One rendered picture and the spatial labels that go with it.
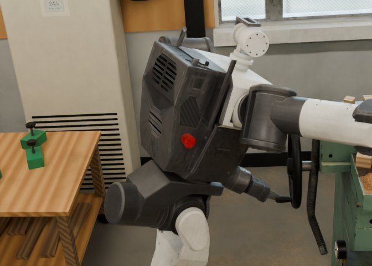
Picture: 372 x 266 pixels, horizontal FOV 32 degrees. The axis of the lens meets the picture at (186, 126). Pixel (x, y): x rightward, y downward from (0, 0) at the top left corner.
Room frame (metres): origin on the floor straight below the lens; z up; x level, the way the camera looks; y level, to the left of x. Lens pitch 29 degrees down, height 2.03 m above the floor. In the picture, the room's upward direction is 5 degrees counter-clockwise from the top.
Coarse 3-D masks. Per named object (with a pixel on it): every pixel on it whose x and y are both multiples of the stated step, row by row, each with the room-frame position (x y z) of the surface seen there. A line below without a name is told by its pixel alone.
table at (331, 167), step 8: (320, 160) 1.78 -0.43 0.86; (352, 160) 1.72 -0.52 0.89; (328, 168) 1.74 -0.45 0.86; (336, 168) 1.74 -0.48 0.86; (344, 168) 1.74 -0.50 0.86; (352, 168) 1.71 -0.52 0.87; (360, 168) 1.66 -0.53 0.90; (368, 168) 1.66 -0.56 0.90; (352, 176) 1.71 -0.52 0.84; (360, 184) 1.58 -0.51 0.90; (360, 192) 1.56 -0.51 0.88; (360, 200) 1.56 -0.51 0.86; (368, 200) 1.52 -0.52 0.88; (368, 208) 1.52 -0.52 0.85
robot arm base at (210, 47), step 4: (164, 36) 1.71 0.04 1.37; (160, 40) 1.71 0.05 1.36; (164, 40) 1.69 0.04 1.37; (168, 40) 1.69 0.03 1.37; (208, 40) 1.73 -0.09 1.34; (208, 44) 1.72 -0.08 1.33; (212, 44) 1.72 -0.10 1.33; (208, 48) 1.71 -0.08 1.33; (212, 48) 1.71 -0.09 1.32; (212, 52) 1.70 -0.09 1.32
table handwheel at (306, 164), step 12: (288, 144) 1.97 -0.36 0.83; (300, 144) 1.79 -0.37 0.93; (288, 156) 1.96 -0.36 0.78; (300, 156) 1.75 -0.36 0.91; (288, 168) 1.82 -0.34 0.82; (300, 168) 1.72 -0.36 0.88; (288, 180) 1.92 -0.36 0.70; (300, 180) 1.71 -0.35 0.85; (300, 192) 1.70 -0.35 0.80; (300, 204) 1.73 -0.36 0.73
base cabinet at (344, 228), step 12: (336, 180) 2.01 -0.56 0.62; (336, 192) 1.99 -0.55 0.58; (336, 204) 1.97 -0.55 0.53; (348, 204) 1.74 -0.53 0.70; (336, 216) 1.96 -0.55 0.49; (348, 216) 1.73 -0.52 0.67; (336, 228) 1.94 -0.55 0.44; (348, 228) 1.72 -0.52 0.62; (360, 228) 1.61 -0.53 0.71; (348, 240) 1.70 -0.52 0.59; (360, 240) 1.60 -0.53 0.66; (336, 264) 1.90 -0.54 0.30
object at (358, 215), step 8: (344, 176) 1.84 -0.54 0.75; (344, 184) 1.84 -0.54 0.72; (352, 192) 1.69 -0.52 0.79; (352, 200) 1.68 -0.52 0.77; (352, 208) 1.67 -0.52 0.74; (360, 208) 1.61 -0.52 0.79; (352, 216) 1.66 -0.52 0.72; (360, 216) 1.60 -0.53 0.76; (368, 216) 1.60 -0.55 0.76; (360, 224) 1.60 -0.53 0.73; (368, 224) 1.60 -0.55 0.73
